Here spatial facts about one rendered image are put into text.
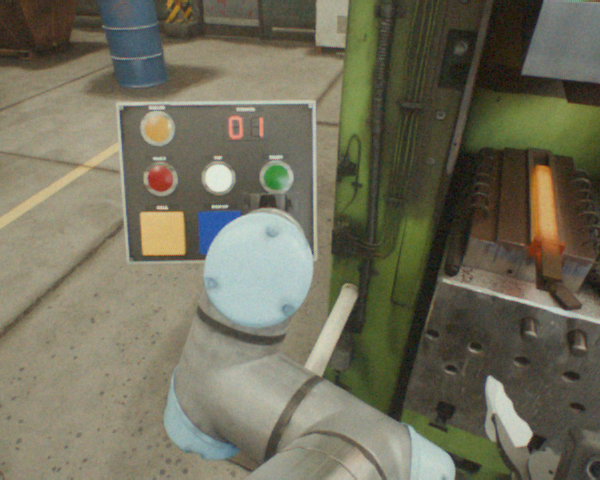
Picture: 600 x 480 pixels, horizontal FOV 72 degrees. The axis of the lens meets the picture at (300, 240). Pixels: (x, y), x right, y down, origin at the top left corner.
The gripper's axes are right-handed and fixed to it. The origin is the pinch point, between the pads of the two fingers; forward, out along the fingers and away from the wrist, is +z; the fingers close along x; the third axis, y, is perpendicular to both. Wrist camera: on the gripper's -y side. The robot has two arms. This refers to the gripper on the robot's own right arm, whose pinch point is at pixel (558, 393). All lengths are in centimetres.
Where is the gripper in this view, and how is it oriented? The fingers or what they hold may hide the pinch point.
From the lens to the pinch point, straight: 60.1
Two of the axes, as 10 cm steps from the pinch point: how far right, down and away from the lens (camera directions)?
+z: 4.0, -5.6, 7.3
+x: 9.2, 2.4, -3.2
